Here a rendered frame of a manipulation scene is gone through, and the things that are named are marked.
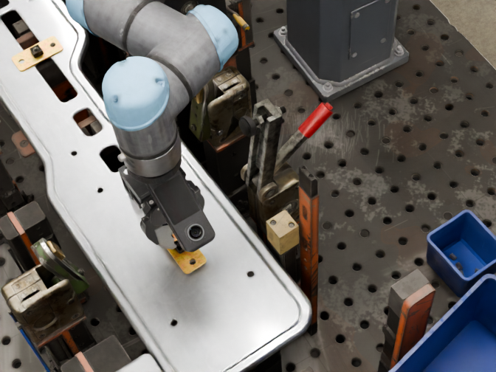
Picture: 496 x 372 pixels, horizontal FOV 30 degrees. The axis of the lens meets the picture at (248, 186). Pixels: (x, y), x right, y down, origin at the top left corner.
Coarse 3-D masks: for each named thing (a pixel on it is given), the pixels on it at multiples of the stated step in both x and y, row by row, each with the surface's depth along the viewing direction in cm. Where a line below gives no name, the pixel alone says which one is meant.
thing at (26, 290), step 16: (32, 272) 130; (48, 272) 133; (16, 288) 129; (32, 288) 129; (48, 288) 136; (64, 288) 129; (16, 304) 127; (32, 304) 128; (48, 304) 130; (64, 304) 133; (80, 304) 136; (16, 320) 134; (32, 320) 131; (48, 320) 134; (64, 320) 136; (80, 320) 138; (32, 336) 134; (48, 336) 137; (64, 336) 140; (80, 336) 143; (48, 352) 148; (64, 352) 146; (48, 368) 145
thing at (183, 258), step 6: (174, 240) 135; (174, 252) 134; (180, 252) 134; (186, 252) 134; (192, 252) 134; (198, 252) 134; (174, 258) 133; (180, 258) 133; (186, 258) 133; (192, 258) 133; (198, 258) 133; (204, 258) 133; (180, 264) 133; (186, 264) 133; (198, 264) 133; (186, 270) 132; (192, 270) 132
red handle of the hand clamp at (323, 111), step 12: (324, 108) 129; (312, 120) 130; (324, 120) 130; (300, 132) 131; (312, 132) 130; (288, 144) 132; (300, 144) 132; (288, 156) 132; (276, 168) 132; (252, 180) 133
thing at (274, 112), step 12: (264, 108) 122; (276, 108) 122; (240, 120) 121; (252, 120) 121; (264, 120) 122; (276, 120) 121; (252, 132) 120; (264, 132) 125; (276, 132) 123; (252, 144) 128; (264, 144) 124; (276, 144) 125; (252, 156) 130; (264, 156) 126; (276, 156) 128; (252, 168) 132; (264, 168) 128; (264, 180) 131
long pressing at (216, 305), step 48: (48, 0) 164; (0, 48) 158; (0, 96) 153; (48, 96) 152; (96, 96) 151; (48, 144) 147; (96, 144) 146; (48, 192) 143; (96, 192) 142; (96, 240) 137; (144, 240) 137; (240, 240) 136; (144, 288) 133; (192, 288) 132; (240, 288) 132; (288, 288) 131; (144, 336) 129; (192, 336) 128; (240, 336) 128; (288, 336) 128
